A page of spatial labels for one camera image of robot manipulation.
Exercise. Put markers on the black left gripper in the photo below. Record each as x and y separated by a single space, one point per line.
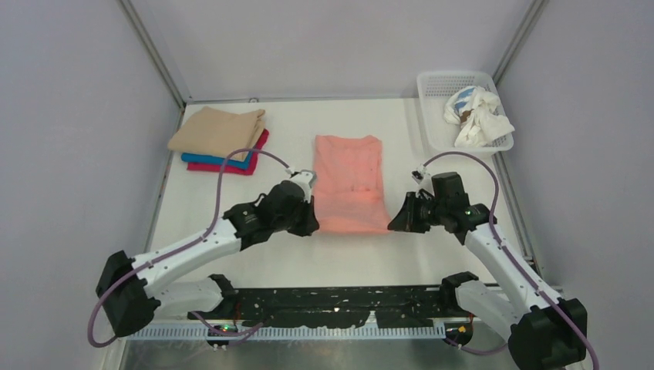
302 215

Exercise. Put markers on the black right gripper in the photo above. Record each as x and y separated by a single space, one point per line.
412 213

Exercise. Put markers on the beige folded t-shirt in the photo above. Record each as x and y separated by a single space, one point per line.
214 132

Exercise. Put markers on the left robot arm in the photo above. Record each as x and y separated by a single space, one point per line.
133 291

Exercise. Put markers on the salmon pink t-shirt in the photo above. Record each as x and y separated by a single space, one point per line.
349 191

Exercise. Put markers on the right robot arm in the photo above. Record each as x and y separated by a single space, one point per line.
541 329

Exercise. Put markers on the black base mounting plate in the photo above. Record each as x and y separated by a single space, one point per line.
409 306

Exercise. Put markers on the blue folded t-shirt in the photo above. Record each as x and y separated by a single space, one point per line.
215 160

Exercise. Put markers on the white plastic basket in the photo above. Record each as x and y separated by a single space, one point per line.
434 89

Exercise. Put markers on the white slotted cable duct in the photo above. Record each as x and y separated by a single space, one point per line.
191 332

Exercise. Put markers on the white crumpled t-shirt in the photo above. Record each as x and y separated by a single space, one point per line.
474 110

